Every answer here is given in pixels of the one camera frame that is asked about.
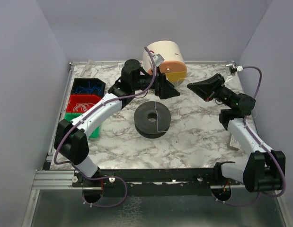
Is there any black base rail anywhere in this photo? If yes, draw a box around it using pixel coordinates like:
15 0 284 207
72 168 239 197

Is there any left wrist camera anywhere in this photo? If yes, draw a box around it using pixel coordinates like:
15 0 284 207
151 52 164 67

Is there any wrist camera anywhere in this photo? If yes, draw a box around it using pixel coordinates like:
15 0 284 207
151 52 164 67
225 61 243 83

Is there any small white cardboard box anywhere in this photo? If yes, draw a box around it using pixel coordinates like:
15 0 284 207
227 134 240 150

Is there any red storage bin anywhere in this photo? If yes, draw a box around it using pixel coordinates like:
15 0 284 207
66 94 101 113

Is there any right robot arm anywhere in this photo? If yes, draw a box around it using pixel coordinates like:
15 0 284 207
187 74 286 193

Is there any white flat packet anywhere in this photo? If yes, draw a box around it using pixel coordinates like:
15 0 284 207
117 62 138 71

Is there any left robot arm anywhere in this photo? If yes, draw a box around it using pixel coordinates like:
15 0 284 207
54 57 180 177

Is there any cream cylindrical drawer cabinet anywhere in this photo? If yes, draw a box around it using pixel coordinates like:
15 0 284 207
147 41 187 87

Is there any clear plastic strip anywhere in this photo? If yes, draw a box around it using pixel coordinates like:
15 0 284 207
82 60 92 75

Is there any white cable coil in bin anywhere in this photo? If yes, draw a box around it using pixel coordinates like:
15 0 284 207
72 102 99 113

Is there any black cable spool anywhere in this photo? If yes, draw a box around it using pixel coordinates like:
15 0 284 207
134 101 171 139

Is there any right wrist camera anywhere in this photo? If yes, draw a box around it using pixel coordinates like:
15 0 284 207
225 61 243 83

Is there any blue cable coil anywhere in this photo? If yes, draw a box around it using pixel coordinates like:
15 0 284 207
74 81 105 94

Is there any green storage bin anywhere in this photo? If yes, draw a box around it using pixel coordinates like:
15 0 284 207
64 113 100 139

